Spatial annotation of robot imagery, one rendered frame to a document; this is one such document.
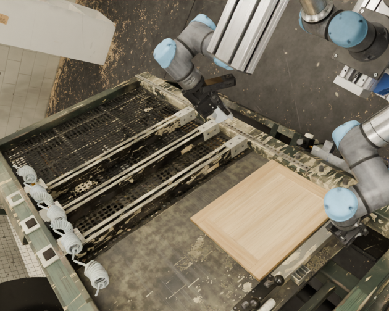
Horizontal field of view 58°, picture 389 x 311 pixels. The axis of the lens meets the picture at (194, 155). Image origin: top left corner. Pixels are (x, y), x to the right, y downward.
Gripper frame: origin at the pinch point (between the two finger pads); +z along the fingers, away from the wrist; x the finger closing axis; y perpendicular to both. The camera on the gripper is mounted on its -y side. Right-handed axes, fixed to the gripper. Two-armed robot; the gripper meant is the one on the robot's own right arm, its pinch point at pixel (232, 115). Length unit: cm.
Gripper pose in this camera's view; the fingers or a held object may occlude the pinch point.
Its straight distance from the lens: 124.0
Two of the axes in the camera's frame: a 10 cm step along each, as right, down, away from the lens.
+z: 6.0, 5.3, 6.0
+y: -7.6, 6.0, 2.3
